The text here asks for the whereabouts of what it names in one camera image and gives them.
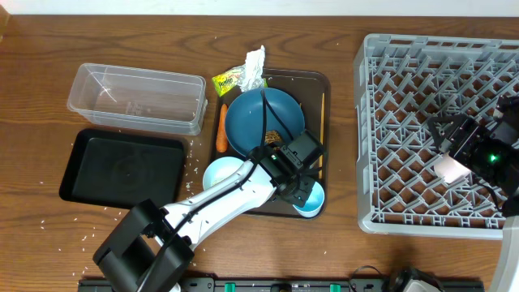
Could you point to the brown serving tray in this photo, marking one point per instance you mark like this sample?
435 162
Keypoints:
306 87

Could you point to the light blue cup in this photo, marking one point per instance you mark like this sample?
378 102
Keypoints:
314 203

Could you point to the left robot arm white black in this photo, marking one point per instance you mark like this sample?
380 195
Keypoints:
152 247

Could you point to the black tray bin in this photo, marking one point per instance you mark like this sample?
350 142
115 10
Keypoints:
120 170

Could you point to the yellow green snack wrapper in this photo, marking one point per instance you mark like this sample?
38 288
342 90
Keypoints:
237 77

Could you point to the white tissue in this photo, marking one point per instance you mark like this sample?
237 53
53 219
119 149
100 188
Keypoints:
253 67

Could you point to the wooden chopstick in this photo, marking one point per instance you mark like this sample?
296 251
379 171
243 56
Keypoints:
322 133

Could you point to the orange carrot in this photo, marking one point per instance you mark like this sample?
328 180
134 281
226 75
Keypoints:
221 139

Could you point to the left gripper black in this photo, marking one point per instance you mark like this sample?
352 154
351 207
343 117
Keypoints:
304 195

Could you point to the dark blue bowl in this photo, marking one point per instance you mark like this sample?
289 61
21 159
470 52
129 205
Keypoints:
244 119

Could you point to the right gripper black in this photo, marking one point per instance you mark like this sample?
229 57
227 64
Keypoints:
467 142

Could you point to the clear plastic bin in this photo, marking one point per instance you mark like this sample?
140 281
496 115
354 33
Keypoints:
139 99

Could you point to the light blue rice bowl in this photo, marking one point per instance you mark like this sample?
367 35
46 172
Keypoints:
219 170

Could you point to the grey dishwasher rack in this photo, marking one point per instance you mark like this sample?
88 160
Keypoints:
400 81

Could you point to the black rail at table edge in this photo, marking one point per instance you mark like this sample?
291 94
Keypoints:
263 285

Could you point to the pink cup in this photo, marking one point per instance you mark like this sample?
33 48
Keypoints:
449 169

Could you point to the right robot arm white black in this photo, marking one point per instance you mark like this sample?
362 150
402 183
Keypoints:
501 181

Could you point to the brown mushroom food scrap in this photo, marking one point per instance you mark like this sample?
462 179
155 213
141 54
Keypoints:
272 137

